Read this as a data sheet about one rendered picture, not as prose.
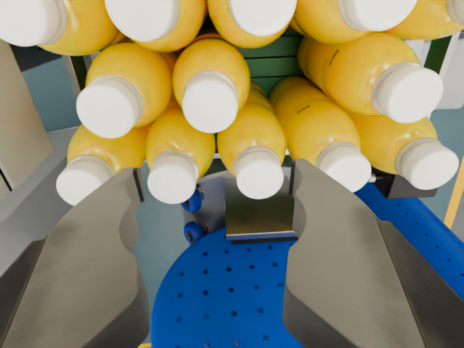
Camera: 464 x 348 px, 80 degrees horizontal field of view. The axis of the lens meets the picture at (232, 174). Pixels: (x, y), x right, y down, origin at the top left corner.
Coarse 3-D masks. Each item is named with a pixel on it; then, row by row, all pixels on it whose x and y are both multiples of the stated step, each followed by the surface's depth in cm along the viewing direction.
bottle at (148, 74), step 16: (112, 48) 22; (128, 48) 23; (144, 48) 24; (96, 64) 21; (112, 64) 21; (128, 64) 21; (144, 64) 22; (160, 64) 24; (96, 80) 20; (128, 80) 21; (144, 80) 22; (160, 80) 23; (144, 96) 22; (160, 96) 23; (144, 112) 23; (160, 112) 25
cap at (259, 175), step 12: (252, 156) 23; (264, 156) 22; (240, 168) 22; (252, 168) 22; (264, 168) 22; (276, 168) 22; (240, 180) 23; (252, 180) 23; (264, 180) 23; (276, 180) 23; (252, 192) 23; (264, 192) 24
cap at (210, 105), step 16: (208, 80) 18; (224, 80) 20; (192, 96) 19; (208, 96) 19; (224, 96) 19; (192, 112) 20; (208, 112) 20; (224, 112) 20; (208, 128) 20; (224, 128) 20
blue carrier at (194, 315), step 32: (192, 256) 39; (224, 256) 39; (256, 256) 39; (160, 288) 35; (192, 288) 35; (224, 288) 35; (256, 288) 35; (160, 320) 31; (192, 320) 31; (224, 320) 31; (256, 320) 31
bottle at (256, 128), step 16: (256, 96) 31; (240, 112) 27; (256, 112) 27; (272, 112) 29; (240, 128) 25; (256, 128) 25; (272, 128) 25; (224, 144) 26; (240, 144) 25; (256, 144) 24; (272, 144) 25; (224, 160) 26
